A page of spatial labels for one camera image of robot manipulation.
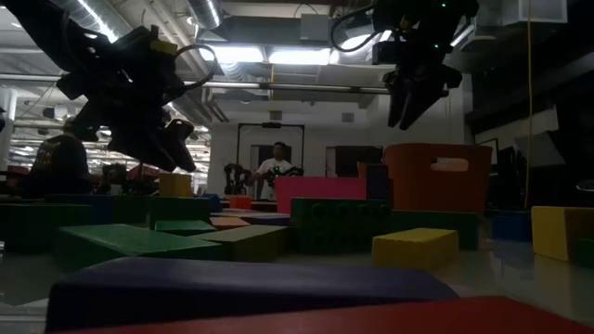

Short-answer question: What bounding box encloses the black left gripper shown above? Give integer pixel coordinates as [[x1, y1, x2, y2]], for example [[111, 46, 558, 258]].
[[56, 26, 199, 174]]

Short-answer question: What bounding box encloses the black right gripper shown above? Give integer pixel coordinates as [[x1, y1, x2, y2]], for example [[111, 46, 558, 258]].
[[373, 0, 463, 133]]

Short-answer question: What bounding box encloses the yellow long block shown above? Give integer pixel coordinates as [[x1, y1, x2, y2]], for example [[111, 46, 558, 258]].
[[159, 173, 194, 199], [370, 226, 460, 273], [531, 205, 594, 264]]

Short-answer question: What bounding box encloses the green cube block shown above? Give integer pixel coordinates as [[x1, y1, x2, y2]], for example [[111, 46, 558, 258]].
[[148, 196, 212, 229]]

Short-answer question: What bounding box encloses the purple long block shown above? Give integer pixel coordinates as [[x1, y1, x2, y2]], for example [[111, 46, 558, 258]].
[[365, 162, 392, 201], [45, 256, 460, 333], [239, 212, 292, 227]]

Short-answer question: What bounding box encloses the orange cube block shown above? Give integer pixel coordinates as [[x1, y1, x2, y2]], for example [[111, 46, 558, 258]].
[[228, 195, 253, 211]]

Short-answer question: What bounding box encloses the orange long block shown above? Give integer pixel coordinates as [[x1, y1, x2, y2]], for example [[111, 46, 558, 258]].
[[208, 215, 252, 231]]

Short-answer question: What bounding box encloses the olive long block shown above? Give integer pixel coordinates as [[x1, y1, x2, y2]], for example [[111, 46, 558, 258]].
[[190, 224, 292, 263]]

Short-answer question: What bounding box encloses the dark green studded block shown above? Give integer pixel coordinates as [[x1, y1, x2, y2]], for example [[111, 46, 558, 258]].
[[291, 198, 392, 255]]

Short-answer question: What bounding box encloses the blue studded cube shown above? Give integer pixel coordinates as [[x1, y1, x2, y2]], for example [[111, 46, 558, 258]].
[[490, 210, 534, 243]]

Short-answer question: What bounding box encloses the red long block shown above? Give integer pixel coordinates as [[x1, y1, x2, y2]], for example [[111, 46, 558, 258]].
[[48, 295, 594, 334]]

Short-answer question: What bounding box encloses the dark background cabinet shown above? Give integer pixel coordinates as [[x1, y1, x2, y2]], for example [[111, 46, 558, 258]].
[[334, 146, 384, 178]]

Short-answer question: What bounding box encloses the ceiling light panel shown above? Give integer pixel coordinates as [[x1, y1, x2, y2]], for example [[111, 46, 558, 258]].
[[338, 30, 395, 53], [199, 45, 265, 64], [267, 48, 331, 66]]

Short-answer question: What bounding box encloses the orange plastic bin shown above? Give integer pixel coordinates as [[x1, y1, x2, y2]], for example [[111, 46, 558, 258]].
[[382, 142, 494, 217]]

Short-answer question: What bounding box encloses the person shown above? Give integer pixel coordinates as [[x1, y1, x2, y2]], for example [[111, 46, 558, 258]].
[[22, 115, 93, 196], [250, 141, 294, 201]]

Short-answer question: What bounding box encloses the grey ceiling box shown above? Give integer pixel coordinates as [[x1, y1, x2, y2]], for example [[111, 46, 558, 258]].
[[300, 13, 330, 42]]

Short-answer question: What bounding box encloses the pink plastic tray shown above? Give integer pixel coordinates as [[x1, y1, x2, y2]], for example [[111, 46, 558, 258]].
[[275, 175, 368, 215]]

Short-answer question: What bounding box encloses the horizontal ceiling pipe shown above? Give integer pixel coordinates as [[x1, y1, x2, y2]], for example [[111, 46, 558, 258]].
[[183, 81, 391, 95]]

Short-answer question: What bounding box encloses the white glossy table sheet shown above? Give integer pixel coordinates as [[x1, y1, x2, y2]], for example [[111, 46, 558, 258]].
[[0, 203, 594, 334]]

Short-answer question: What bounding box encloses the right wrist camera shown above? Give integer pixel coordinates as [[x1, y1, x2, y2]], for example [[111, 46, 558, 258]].
[[370, 40, 402, 67]]

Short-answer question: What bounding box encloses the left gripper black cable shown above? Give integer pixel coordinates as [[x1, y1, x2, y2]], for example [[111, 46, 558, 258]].
[[174, 43, 220, 93]]

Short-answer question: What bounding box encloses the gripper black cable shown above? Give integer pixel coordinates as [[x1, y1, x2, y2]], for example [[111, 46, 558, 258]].
[[329, 6, 394, 54], [174, 43, 220, 93]]

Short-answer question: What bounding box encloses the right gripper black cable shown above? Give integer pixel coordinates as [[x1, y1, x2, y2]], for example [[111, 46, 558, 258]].
[[329, 6, 394, 54]]

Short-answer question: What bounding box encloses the black background station frame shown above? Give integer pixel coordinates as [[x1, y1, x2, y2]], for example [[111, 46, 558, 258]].
[[236, 122, 306, 177]]

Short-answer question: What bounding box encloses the round silver air duct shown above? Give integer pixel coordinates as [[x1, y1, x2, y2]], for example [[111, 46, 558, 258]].
[[187, 0, 223, 30]]

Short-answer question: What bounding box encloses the long silver air duct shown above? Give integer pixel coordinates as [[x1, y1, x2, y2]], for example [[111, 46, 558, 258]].
[[50, 0, 122, 44]]

